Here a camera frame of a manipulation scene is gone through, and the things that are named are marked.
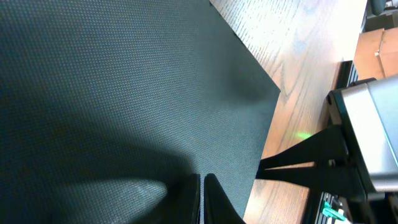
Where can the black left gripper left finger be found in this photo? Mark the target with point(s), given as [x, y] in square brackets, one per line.
[181, 205]

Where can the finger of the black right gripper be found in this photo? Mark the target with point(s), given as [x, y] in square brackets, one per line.
[328, 144]
[340, 179]

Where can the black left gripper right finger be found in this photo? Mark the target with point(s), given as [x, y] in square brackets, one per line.
[217, 207]

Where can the brown cardboard box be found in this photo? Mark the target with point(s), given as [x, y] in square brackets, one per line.
[376, 54]

